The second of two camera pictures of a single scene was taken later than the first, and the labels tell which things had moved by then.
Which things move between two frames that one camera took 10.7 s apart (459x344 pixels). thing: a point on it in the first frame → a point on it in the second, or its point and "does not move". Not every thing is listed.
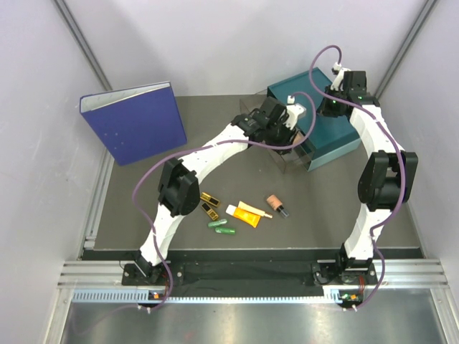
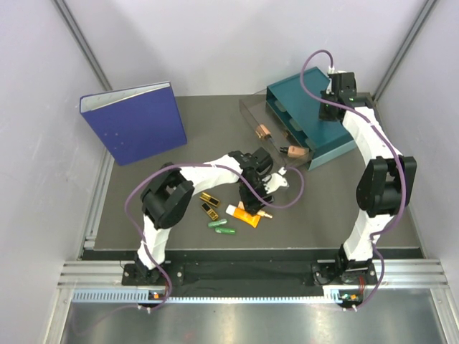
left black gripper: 288,134 → 252,206
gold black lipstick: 213,215 does not move
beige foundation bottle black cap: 298,138 → 292,150
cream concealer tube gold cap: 243,205 does not move
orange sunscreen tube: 244,216 does not move
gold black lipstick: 209,199 does not move
